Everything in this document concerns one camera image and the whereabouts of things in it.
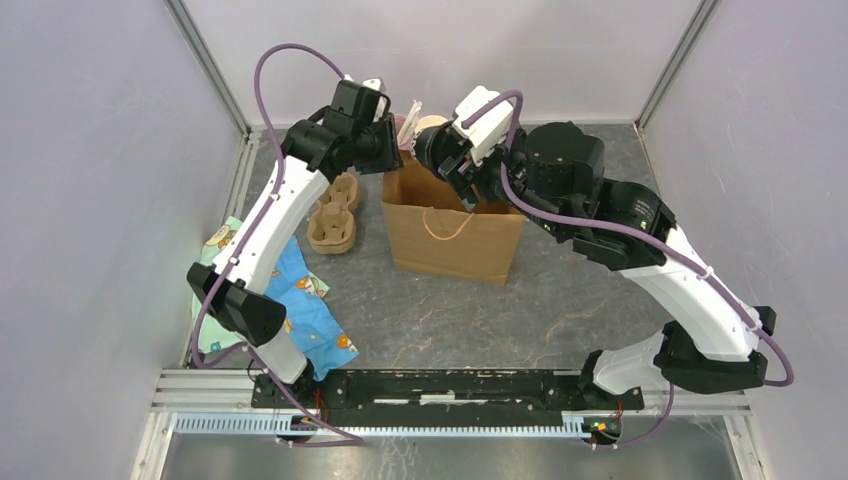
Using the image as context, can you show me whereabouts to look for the brown paper takeout bag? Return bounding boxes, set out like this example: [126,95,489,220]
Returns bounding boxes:
[381,151,526,286]

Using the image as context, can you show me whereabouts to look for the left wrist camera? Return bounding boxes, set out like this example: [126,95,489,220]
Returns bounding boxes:
[362,78,387,122]

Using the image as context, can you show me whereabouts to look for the green patterned cloth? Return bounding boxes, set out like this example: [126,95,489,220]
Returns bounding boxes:
[199,216,330,354]

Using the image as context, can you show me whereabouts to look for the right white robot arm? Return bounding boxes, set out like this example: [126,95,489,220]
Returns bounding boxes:
[411,121,775,408]

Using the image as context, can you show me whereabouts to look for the wooden stirrers in wrappers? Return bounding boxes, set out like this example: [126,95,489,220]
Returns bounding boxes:
[395,100,423,150]

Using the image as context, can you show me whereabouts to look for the stack of paper cups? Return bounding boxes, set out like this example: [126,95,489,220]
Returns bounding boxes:
[415,115,451,131]

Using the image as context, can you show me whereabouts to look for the brown cardboard cup carriers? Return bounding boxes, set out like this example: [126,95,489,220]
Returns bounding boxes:
[307,173,361,255]

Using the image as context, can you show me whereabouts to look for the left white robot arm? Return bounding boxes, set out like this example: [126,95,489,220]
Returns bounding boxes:
[187,78,402,408]

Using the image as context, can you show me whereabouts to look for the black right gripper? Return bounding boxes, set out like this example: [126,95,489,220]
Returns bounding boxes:
[440,122,569,237]

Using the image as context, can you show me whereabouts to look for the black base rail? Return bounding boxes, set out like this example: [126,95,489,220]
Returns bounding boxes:
[290,369,644,428]

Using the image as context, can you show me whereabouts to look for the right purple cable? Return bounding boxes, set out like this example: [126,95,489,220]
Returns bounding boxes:
[460,89,795,452]

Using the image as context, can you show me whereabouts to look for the blue patterned cloth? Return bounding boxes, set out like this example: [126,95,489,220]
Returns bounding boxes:
[265,237,358,381]

